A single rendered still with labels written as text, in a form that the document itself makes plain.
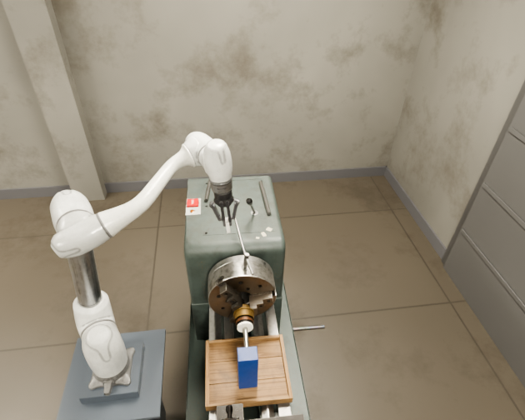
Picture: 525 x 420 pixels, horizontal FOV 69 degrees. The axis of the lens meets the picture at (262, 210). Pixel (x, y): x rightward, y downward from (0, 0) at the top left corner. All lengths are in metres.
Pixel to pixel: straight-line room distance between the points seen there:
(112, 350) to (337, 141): 3.21
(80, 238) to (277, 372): 1.00
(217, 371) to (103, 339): 0.50
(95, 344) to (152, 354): 0.38
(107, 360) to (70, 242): 0.61
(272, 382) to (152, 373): 0.59
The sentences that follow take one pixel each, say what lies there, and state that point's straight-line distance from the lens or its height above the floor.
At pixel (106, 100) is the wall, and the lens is 3.93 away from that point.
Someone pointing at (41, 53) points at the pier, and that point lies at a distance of 3.77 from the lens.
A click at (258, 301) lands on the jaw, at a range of 1.74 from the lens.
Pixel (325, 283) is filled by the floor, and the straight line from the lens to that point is 3.31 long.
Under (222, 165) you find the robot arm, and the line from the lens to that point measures 1.44.
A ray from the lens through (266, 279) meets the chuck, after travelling 1.71.
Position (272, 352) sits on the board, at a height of 0.88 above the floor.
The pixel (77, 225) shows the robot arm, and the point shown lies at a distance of 1.44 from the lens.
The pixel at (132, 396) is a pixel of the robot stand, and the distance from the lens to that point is 1.98.
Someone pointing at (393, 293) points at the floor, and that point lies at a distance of 3.39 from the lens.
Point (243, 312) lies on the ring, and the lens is 1.70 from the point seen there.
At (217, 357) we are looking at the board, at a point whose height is 0.89.
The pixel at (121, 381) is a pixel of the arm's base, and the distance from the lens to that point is 1.97.
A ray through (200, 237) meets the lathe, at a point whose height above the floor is 1.26.
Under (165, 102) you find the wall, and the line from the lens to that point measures 3.86.
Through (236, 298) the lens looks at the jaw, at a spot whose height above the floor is 1.15.
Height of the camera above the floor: 2.50
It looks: 39 degrees down
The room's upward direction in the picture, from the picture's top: 2 degrees clockwise
